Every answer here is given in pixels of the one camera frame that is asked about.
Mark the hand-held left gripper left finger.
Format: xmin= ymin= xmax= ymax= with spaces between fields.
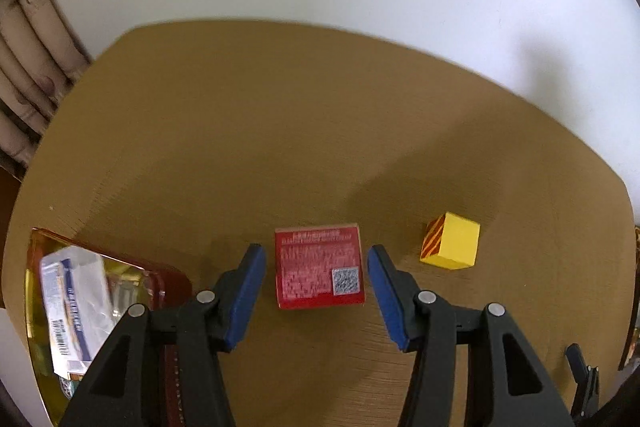
xmin=60 ymin=243 xmax=267 ymax=427

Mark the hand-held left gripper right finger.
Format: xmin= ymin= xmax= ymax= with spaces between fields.
xmin=366 ymin=244 xmax=576 ymax=427

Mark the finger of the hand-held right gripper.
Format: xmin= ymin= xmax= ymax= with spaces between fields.
xmin=565 ymin=343 xmax=601 ymax=426

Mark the red box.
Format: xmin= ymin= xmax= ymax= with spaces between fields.
xmin=274 ymin=222 xmax=367 ymax=310

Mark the gold tin box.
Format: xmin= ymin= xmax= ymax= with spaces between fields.
xmin=25 ymin=227 xmax=194 ymax=427

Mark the yellow striped block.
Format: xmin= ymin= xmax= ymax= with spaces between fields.
xmin=419 ymin=211 xmax=481 ymax=270

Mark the gold wrapped item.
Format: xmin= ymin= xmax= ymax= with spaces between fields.
xmin=106 ymin=268 xmax=152 ymax=315

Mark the white and blue packet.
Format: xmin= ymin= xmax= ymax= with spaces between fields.
xmin=39 ymin=245 xmax=120 ymax=379

